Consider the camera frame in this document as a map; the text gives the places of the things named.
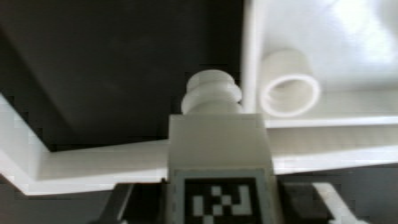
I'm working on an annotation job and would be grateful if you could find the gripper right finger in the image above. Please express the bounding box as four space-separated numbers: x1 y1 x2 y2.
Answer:
281 182 370 224

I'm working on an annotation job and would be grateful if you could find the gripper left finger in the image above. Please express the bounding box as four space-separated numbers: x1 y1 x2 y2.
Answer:
89 183 168 224

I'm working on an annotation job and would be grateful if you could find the white table leg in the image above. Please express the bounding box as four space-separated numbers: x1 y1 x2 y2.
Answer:
168 70 283 224

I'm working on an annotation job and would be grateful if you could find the white square table top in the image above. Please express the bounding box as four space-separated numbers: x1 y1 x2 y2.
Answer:
242 0 398 128

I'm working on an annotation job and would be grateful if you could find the white u-shaped obstacle fence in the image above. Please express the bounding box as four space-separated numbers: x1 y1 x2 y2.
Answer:
0 95 398 195

